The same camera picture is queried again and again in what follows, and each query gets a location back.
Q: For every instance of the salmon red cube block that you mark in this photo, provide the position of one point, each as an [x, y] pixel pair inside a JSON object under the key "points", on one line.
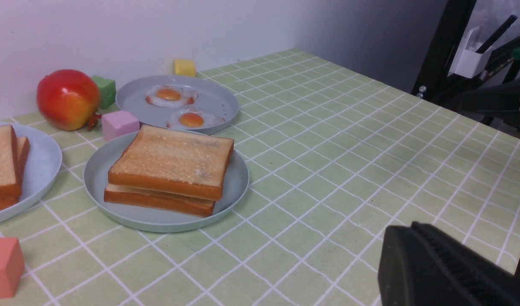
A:
{"points": [[12, 265]]}

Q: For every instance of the front fried egg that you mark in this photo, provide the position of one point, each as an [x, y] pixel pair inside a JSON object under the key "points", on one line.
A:
{"points": [[193, 118]]}

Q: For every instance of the yellow cube block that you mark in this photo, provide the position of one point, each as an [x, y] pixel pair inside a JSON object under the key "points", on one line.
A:
{"points": [[184, 67]]}

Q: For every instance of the pink cube block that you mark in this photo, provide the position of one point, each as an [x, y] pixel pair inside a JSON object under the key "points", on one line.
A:
{"points": [[116, 124]]}

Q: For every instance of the teal empty front plate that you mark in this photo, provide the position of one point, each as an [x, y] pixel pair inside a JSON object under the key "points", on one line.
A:
{"points": [[95, 179]]}

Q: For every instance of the red apple fruit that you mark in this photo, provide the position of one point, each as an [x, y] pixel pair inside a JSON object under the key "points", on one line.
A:
{"points": [[68, 99]]}

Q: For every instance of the black left gripper view finger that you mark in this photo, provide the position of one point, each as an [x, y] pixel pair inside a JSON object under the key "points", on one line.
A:
{"points": [[421, 265]]}

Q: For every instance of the light blue bread plate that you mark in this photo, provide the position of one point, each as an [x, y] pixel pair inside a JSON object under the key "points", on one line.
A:
{"points": [[42, 166]]}

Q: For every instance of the grey egg plate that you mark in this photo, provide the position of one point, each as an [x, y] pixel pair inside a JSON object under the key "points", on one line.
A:
{"points": [[212, 98]]}

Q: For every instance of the fried egg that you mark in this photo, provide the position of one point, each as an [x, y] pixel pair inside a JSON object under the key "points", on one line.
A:
{"points": [[193, 118], [169, 96]]}

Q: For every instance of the black metal frame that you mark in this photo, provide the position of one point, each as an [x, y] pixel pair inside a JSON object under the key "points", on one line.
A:
{"points": [[494, 94]]}

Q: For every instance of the white holder box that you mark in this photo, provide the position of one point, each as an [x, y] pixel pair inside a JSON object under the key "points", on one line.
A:
{"points": [[467, 62]]}

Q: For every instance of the back fried egg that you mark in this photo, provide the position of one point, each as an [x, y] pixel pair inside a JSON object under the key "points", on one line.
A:
{"points": [[169, 96]]}

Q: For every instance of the green cube block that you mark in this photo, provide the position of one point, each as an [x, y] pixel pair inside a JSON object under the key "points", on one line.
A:
{"points": [[108, 91]]}

